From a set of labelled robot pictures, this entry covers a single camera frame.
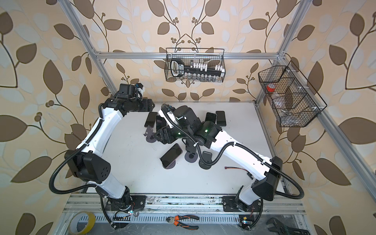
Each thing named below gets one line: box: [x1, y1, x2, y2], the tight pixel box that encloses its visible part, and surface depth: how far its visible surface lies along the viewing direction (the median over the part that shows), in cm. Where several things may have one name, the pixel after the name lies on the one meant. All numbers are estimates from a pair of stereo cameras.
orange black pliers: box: [165, 214, 200, 231], surface depth 71 cm
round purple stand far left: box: [143, 125, 157, 143], surface depth 96 cm
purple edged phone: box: [144, 111, 158, 128], surface depth 111 cm
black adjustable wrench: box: [266, 217, 311, 235], surface depth 68 cm
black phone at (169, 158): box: [159, 142, 183, 169], surface depth 85 cm
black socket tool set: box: [170, 58, 226, 78], surface depth 84 cm
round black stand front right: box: [198, 150, 213, 170], surface depth 84 cm
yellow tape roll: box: [68, 211, 96, 235], surface depth 69 cm
